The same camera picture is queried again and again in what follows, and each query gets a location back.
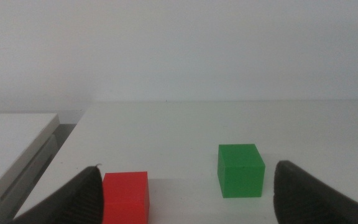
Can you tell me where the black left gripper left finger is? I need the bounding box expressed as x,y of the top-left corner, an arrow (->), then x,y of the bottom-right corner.
9,164 -> 104,224

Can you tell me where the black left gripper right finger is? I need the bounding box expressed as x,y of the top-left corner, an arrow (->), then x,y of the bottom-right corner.
273,160 -> 358,224

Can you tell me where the red cube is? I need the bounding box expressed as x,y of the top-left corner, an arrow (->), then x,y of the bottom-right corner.
102,171 -> 150,224

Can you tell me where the green cube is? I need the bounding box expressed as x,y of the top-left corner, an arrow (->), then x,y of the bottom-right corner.
217,143 -> 266,198

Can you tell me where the white side table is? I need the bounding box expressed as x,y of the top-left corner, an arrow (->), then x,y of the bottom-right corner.
0,113 -> 60,224

